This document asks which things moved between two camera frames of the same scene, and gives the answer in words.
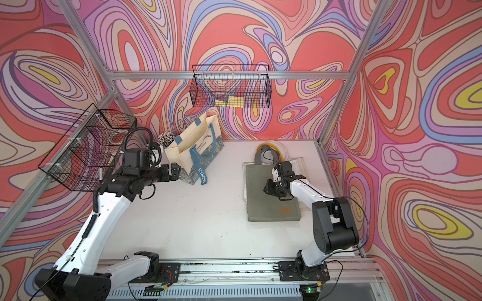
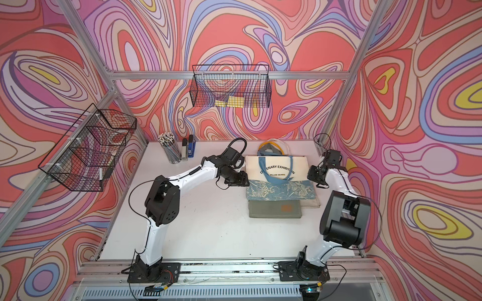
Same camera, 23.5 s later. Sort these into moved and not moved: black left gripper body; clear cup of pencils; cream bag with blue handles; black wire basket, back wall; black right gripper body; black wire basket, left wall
Moved: black right gripper body; cream bag with blue handles; black left gripper body
Not moved: black wire basket, left wall; clear cup of pencils; black wire basket, back wall
